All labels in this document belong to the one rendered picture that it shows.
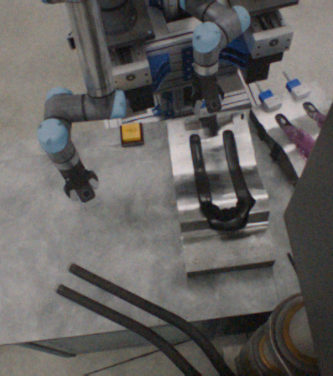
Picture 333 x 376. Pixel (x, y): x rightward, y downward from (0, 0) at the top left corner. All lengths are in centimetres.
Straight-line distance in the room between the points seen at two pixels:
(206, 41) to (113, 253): 68
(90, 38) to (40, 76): 186
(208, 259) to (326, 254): 106
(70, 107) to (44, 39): 197
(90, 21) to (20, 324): 88
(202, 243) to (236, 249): 10
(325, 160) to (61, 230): 128
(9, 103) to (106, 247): 166
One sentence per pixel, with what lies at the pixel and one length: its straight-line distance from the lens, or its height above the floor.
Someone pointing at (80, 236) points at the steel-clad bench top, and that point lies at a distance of 143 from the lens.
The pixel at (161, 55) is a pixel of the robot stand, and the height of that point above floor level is 90.
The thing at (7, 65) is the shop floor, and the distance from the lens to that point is 307.
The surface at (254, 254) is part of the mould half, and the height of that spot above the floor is 86.
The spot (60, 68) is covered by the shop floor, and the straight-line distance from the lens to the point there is 292.
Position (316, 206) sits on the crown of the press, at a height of 188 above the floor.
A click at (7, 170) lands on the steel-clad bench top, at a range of 162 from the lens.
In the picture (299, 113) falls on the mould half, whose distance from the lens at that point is 154.
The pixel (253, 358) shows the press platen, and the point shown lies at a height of 129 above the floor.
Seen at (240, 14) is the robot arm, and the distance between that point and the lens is 135.
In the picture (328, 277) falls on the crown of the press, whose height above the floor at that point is 187.
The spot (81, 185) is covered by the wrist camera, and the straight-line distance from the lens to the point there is 126.
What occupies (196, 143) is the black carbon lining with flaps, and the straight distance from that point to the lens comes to 142.
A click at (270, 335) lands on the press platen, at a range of 57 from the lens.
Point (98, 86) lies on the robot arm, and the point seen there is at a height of 123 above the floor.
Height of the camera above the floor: 210
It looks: 65 degrees down
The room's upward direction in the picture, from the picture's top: 10 degrees counter-clockwise
